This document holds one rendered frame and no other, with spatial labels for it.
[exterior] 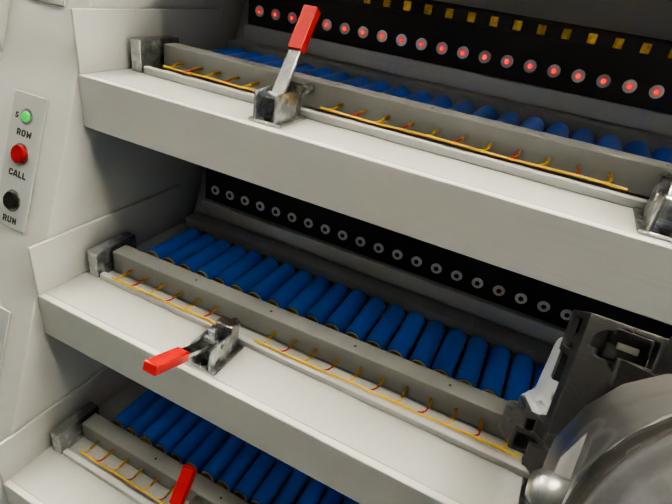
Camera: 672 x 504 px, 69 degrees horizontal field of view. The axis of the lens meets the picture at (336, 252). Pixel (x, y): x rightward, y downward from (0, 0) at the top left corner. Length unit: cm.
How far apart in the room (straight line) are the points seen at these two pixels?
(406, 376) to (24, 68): 42
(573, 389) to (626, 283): 11
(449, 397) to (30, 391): 40
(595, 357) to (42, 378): 49
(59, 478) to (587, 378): 51
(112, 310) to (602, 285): 39
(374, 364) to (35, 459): 38
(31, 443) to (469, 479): 43
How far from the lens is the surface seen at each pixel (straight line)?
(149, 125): 44
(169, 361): 37
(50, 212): 50
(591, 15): 55
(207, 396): 42
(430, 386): 40
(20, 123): 53
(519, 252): 32
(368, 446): 38
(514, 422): 29
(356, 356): 41
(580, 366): 24
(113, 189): 54
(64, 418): 63
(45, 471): 62
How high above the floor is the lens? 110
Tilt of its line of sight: 10 degrees down
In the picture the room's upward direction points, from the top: 17 degrees clockwise
